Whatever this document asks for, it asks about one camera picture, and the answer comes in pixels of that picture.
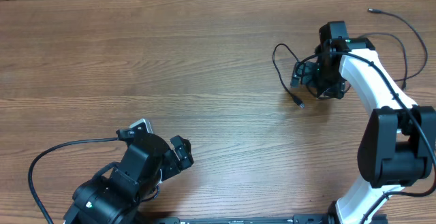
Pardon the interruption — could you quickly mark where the black USB-A cable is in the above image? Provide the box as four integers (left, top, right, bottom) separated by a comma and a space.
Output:
271, 42, 352, 110

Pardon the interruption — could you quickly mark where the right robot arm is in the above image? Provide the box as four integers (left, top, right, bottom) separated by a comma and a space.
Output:
290, 21, 435, 223

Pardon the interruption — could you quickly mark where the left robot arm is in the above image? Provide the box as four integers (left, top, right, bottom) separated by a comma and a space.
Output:
64, 131, 194, 223

